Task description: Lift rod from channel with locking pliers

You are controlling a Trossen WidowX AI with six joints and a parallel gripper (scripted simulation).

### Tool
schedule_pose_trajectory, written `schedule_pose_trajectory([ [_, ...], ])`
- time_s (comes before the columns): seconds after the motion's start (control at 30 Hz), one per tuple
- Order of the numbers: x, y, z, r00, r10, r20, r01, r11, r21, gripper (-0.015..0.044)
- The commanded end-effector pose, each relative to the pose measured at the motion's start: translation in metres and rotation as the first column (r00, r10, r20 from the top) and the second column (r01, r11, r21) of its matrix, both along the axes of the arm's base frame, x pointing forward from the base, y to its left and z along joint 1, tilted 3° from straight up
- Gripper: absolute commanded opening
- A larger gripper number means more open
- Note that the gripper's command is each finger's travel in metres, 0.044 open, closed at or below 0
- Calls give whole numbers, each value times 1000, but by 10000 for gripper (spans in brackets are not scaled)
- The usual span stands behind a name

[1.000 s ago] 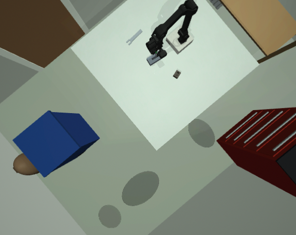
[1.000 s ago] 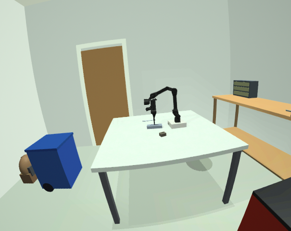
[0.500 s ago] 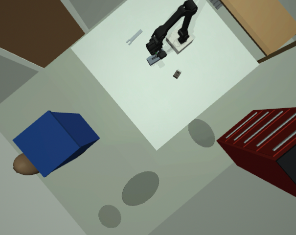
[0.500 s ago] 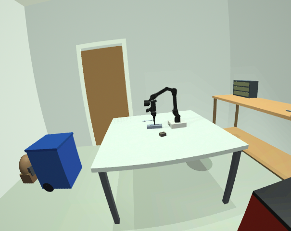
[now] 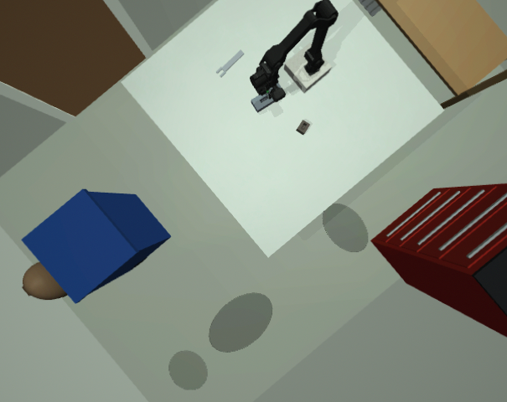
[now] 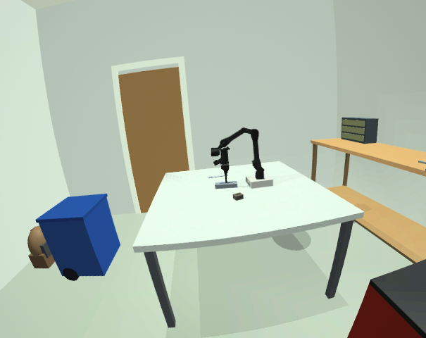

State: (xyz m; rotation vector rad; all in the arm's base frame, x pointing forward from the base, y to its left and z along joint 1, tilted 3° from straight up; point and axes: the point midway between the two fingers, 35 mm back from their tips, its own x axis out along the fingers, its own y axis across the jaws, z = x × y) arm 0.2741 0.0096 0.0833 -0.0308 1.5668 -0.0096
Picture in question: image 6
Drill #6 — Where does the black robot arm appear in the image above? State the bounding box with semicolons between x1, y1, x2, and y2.
211;127;265;180

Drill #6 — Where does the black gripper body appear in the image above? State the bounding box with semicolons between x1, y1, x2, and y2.
221;156;230;169

